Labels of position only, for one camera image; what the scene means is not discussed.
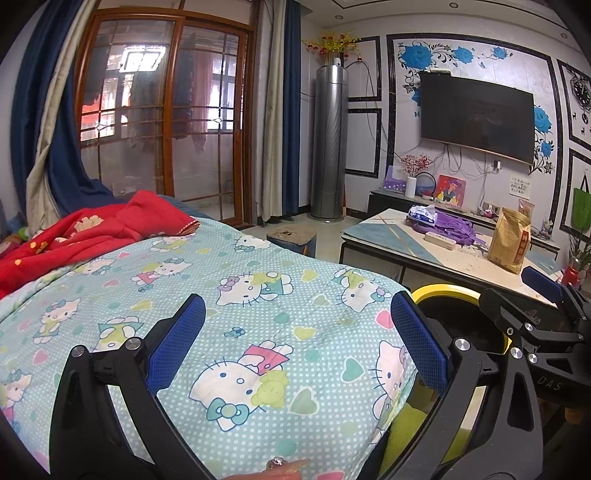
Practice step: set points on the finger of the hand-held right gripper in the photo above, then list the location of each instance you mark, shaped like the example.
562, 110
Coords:
542, 281
498, 307

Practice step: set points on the yellow black bin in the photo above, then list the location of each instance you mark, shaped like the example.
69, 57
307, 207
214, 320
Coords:
443, 290

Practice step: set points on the brown paper food bag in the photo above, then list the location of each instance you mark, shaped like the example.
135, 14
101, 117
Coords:
508, 244

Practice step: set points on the black wall television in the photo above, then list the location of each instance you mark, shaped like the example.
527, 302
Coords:
475, 115

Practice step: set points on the beige curtain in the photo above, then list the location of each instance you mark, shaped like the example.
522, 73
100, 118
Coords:
272, 138
48, 152

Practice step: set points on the red cup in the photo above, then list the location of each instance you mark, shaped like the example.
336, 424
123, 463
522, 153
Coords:
571, 276

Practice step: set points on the colourful painting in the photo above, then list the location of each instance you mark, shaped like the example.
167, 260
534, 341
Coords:
450, 190

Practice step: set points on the white blue tissue pack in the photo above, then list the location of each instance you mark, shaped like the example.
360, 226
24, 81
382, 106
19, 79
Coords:
421, 214

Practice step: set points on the grey tower air conditioner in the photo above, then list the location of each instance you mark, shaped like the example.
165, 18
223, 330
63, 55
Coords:
328, 147

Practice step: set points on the yellow green cloth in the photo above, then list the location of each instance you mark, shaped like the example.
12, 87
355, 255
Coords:
411, 429

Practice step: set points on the blue storage stool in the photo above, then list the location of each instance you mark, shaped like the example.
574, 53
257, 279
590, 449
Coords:
291, 242

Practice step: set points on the wooden glass sliding door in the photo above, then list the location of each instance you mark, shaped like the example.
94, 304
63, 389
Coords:
168, 115

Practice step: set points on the white paper wall note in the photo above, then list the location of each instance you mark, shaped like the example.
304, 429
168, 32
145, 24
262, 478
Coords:
520, 183

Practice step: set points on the white vase red flowers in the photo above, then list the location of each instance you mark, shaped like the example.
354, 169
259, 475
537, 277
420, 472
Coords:
411, 187

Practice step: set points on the black wall clock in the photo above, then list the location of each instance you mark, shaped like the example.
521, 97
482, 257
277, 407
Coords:
581, 90

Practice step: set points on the cartoon cat printed blanket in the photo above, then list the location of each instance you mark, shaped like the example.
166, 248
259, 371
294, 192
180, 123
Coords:
277, 300

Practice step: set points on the green potted plant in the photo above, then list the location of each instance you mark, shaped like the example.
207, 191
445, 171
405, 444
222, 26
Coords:
579, 249

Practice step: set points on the dark television cabinet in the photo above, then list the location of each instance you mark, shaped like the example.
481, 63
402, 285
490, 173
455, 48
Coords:
383, 201

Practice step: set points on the blue curtain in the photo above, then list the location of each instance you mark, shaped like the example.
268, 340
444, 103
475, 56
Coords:
69, 175
292, 115

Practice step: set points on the purple cloth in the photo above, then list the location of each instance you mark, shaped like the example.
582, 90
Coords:
455, 228

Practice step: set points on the round frame ornament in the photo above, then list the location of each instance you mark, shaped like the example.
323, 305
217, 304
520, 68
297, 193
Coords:
425, 184

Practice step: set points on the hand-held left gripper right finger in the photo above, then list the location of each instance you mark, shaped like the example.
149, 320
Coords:
418, 341

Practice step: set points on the white power strip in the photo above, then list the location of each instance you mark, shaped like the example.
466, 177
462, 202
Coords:
439, 240

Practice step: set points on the yellow artificial flowers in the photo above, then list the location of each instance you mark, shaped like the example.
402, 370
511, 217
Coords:
332, 44

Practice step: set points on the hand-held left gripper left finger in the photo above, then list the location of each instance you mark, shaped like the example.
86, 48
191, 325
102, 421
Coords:
178, 341

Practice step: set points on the marble top coffee table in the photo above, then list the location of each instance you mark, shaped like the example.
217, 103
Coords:
369, 258

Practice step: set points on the green hanging bag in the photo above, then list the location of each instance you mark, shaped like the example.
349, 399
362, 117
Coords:
582, 207

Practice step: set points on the red floral blanket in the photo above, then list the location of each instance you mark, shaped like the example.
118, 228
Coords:
92, 230

